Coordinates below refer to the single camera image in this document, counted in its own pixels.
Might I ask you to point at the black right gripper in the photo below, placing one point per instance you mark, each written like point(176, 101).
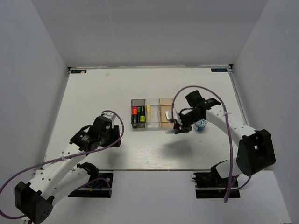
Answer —
point(186, 128)

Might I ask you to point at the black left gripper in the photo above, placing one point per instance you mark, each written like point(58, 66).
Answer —
point(114, 138)

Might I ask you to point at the blue translucent glue stick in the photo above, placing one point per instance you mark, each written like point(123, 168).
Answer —
point(169, 131)

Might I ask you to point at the blue white tape roll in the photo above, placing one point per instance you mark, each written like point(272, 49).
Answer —
point(200, 125)

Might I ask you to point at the orange cap black highlighter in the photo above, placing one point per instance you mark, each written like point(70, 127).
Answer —
point(134, 117)

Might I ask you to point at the yellow cap black highlighter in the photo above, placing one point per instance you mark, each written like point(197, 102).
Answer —
point(142, 117)

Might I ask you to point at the green cap black highlighter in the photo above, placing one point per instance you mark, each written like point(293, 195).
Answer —
point(138, 112)

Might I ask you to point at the yellow translucent glue stick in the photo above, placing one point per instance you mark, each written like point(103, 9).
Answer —
point(148, 113)

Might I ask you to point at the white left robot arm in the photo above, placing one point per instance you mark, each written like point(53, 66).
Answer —
point(36, 198)

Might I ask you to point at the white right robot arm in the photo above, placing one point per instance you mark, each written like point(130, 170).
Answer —
point(255, 148)

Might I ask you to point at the orange translucent plastic container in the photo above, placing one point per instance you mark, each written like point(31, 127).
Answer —
point(165, 105)

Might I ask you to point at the clear plastic container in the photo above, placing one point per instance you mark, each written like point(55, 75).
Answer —
point(155, 113)

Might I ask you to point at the dark grey plastic container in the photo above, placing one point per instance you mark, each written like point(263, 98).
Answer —
point(138, 102)

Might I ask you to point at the right blue corner label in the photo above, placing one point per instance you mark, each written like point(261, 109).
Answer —
point(219, 70)

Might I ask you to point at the blue corner label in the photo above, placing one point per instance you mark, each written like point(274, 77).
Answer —
point(78, 71)
point(219, 70)

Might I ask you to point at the left blue corner label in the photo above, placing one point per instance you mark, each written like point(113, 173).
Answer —
point(78, 71)

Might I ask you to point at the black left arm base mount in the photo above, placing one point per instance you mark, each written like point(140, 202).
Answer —
point(101, 188)

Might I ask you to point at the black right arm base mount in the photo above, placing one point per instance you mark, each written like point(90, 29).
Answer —
point(212, 184)

